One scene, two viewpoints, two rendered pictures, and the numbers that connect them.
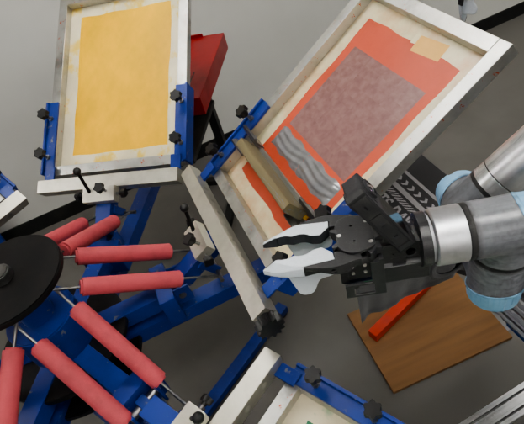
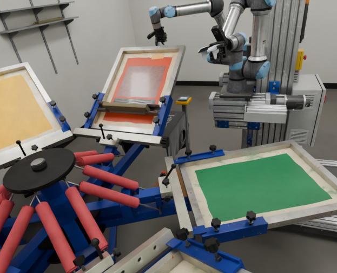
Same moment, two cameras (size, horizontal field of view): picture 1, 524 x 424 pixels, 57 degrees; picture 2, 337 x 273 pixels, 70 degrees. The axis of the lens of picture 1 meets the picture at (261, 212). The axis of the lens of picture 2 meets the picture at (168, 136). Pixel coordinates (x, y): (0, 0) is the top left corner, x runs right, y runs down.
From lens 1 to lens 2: 1.11 m
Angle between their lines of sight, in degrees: 44
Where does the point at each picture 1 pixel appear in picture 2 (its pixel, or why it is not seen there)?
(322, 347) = not seen: hidden behind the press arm
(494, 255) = (239, 44)
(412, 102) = (163, 69)
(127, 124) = (22, 127)
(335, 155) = (145, 93)
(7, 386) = (81, 202)
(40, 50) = not seen: outside the picture
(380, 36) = (137, 60)
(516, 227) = (240, 36)
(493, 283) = (239, 56)
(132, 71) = (13, 105)
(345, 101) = (137, 79)
